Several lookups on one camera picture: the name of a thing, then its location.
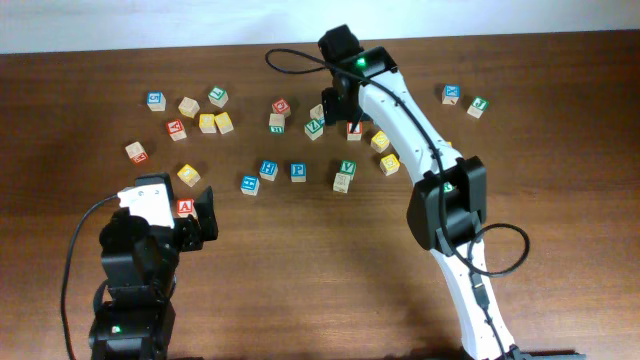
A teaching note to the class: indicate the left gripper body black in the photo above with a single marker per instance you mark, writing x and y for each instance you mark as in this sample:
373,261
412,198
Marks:
184,237

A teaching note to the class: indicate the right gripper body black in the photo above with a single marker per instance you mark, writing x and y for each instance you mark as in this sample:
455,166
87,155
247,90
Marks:
334,108

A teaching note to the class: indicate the red I block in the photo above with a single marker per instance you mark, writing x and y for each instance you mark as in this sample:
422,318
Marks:
352,137

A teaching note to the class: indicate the red A block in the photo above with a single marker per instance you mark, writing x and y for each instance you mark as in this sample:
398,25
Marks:
186,207

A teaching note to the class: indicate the green R block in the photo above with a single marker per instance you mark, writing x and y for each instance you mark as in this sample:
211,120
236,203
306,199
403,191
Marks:
448,187

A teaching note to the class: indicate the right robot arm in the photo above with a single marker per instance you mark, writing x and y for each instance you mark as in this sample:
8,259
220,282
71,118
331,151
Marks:
448,205

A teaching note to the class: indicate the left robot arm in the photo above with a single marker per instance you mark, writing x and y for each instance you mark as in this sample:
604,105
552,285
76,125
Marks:
141,247

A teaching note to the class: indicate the wooden block blue side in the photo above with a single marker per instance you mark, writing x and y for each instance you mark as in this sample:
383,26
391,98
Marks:
317,113

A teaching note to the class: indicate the yellow block centre right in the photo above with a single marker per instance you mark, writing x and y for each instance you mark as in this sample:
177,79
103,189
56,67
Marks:
380,142

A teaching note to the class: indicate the yellow block mid left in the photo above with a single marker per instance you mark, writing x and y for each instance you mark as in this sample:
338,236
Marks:
188,175

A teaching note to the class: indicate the green Z block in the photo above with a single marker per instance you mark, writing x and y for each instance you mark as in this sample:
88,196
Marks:
313,129

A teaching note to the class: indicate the green V block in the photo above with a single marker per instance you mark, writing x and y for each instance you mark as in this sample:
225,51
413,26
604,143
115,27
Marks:
348,168

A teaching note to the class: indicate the blue block lower centre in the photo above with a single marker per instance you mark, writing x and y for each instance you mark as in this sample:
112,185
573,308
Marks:
250,185

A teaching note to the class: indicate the yellow block lower cluster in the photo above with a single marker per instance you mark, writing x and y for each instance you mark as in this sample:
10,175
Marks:
389,164

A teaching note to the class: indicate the pale wooden block centre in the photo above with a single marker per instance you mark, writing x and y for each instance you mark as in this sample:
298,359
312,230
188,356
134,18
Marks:
341,183

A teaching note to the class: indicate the red number block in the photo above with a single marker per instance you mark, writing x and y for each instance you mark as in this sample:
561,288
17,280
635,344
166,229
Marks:
282,107

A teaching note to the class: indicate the wooden block green side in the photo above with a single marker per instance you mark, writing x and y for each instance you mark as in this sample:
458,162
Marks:
277,123

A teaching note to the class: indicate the blue P block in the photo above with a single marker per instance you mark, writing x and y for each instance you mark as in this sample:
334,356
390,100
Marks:
298,172

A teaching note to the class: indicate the blue H block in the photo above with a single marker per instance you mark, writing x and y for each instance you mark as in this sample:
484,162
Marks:
268,170

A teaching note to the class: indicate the yellow block left pair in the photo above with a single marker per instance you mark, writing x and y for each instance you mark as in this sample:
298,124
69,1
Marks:
207,123

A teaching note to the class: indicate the yellow block pair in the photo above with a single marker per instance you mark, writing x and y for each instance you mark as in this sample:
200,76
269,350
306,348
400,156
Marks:
207,123
224,123

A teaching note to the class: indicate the red block upper left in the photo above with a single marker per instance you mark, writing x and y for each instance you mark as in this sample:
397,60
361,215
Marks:
176,130

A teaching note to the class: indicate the wooden block red side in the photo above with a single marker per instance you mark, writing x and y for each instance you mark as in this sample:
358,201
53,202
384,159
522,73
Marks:
136,152

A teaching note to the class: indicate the yellow block right pair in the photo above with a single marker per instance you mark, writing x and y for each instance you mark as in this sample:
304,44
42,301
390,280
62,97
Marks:
224,123

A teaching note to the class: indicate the blue X block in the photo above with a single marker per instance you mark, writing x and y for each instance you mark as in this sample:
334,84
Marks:
451,94

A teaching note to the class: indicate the plain wooden block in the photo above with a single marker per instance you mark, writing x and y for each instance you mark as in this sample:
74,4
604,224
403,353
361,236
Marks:
188,107

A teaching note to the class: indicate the green L block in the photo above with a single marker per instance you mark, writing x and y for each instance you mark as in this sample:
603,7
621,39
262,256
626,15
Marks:
218,96

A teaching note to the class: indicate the blue block far left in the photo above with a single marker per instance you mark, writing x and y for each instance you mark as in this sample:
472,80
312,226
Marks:
156,101

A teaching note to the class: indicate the green J block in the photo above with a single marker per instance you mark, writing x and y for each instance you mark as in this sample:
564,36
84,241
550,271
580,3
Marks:
477,107

